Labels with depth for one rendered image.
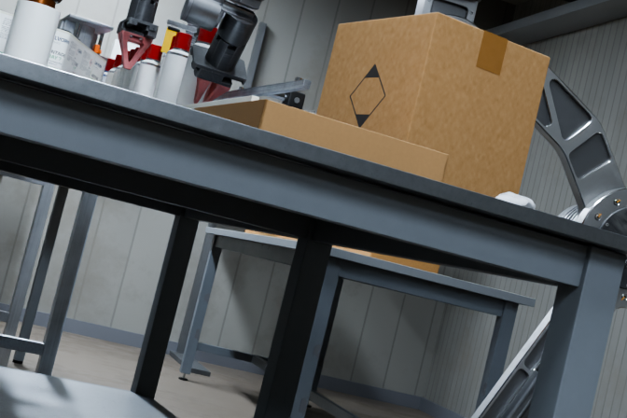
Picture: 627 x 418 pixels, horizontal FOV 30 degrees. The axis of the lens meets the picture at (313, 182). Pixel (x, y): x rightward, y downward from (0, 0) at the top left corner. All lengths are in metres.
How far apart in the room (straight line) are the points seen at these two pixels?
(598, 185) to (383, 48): 0.67
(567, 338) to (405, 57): 0.53
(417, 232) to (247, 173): 0.24
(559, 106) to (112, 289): 4.97
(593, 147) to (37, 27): 1.14
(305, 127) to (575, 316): 0.47
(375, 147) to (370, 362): 6.04
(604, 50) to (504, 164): 4.66
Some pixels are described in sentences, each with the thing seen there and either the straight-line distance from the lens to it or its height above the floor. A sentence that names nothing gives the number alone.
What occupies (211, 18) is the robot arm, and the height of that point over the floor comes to 1.06.
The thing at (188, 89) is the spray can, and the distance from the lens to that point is 2.20.
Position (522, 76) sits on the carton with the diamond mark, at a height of 1.07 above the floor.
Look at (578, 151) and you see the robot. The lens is 2.41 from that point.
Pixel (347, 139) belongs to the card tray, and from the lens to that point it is 1.45.
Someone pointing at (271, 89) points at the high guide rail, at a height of 0.95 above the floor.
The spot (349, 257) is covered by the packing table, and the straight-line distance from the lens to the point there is 3.93.
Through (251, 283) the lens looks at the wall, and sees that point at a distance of 7.21.
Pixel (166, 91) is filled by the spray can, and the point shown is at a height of 0.96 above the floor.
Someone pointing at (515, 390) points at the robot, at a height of 0.55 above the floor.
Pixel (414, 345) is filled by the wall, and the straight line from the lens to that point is 7.55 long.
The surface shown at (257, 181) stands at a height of 0.77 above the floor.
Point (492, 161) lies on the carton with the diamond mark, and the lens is 1.90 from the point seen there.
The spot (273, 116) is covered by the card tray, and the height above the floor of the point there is 0.85.
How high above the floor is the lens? 0.68
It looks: 4 degrees up
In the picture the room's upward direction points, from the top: 14 degrees clockwise
